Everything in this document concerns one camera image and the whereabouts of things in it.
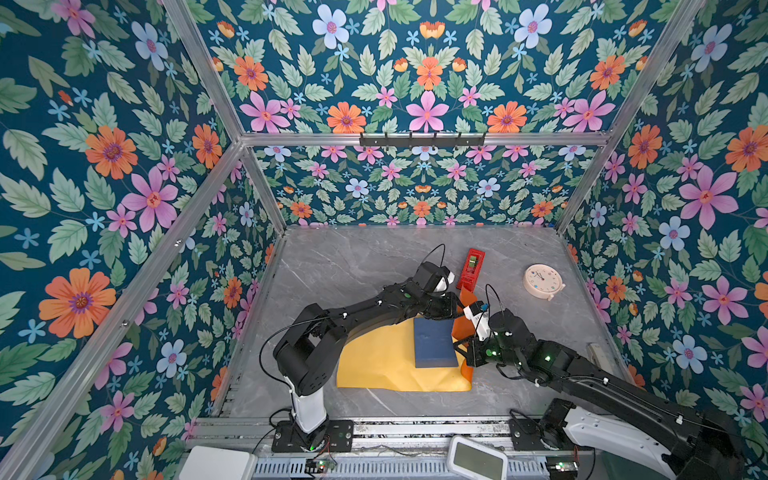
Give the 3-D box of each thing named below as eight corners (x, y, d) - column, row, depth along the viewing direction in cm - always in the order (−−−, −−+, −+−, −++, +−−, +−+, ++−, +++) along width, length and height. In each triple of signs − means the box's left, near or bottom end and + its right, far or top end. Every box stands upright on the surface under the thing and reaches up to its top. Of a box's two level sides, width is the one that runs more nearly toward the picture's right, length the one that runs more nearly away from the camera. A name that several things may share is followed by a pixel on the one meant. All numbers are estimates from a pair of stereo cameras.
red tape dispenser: (454, 290, 103) (456, 279, 98) (466, 258, 112) (469, 247, 107) (471, 296, 101) (474, 286, 96) (482, 263, 110) (486, 252, 105)
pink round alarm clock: (528, 300, 101) (531, 294, 98) (519, 270, 109) (522, 264, 106) (564, 300, 101) (569, 294, 98) (552, 270, 109) (556, 264, 106)
